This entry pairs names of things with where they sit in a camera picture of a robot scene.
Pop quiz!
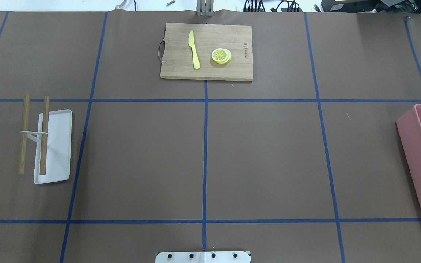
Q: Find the wooden rack rod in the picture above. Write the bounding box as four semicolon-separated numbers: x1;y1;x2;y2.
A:
39;96;50;175
17;94;30;175

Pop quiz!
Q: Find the lemon slice toy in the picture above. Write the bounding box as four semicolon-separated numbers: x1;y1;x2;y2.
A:
212;48;232;64

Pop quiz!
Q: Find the wooden cutting board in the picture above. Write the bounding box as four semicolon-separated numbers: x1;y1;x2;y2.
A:
160;22;254;82

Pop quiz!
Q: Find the aluminium frame post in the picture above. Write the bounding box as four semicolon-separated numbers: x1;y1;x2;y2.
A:
197;0;215;17

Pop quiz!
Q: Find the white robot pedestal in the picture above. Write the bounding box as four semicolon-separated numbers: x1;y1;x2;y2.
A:
155;251;252;263

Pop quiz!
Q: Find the white rectangular tray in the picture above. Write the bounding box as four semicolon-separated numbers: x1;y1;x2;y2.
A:
33;109;72;184

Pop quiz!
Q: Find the yellow plastic knife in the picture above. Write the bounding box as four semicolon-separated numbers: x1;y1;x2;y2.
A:
187;30;201;70

